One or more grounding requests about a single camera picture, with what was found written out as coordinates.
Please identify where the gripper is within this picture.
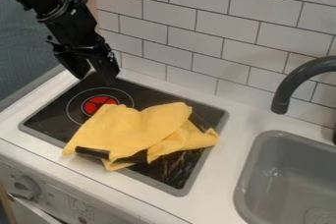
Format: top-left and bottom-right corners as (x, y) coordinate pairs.
(37, 0), (121, 84)

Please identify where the toy stove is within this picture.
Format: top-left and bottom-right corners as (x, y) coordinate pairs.
(17, 70), (232, 197)

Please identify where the yellow cloth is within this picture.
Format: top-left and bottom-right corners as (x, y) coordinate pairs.
(61, 101), (221, 172)

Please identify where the tap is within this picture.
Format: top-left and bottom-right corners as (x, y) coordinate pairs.
(270, 55), (336, 145)

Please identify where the toy sink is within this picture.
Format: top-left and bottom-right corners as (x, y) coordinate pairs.
(232, 130), (336, 224)

